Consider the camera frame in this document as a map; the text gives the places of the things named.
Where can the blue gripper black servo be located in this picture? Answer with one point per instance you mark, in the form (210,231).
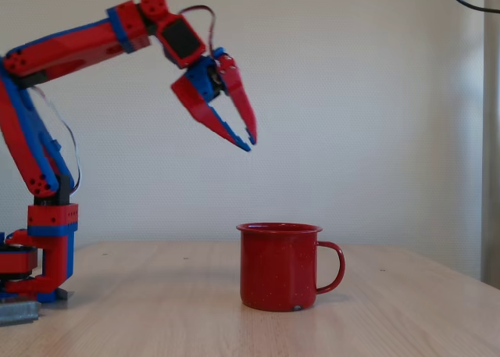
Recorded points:
(200,80)

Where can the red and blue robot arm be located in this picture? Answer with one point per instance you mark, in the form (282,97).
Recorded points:
(78,44)

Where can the red enamel mug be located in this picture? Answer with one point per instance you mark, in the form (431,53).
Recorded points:
(273,267)

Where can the grey curtain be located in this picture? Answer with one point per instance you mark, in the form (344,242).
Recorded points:
(491,138)

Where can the grey duct tape patch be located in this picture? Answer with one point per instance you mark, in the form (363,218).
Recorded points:
(17,313)

